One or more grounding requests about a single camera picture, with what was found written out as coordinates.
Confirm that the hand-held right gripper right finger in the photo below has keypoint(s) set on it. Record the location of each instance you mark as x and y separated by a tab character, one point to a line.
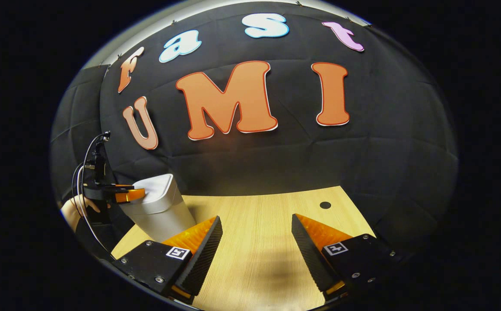
309	255

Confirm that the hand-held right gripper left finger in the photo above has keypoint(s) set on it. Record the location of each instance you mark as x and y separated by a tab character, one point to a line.
203	255

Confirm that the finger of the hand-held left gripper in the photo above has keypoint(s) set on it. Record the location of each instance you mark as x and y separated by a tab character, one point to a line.
130	196
112	187

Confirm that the wooden desktop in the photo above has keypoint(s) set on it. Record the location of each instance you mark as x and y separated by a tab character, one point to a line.
255	242

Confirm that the white desktop garbage bin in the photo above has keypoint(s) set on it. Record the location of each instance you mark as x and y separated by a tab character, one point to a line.
160	211

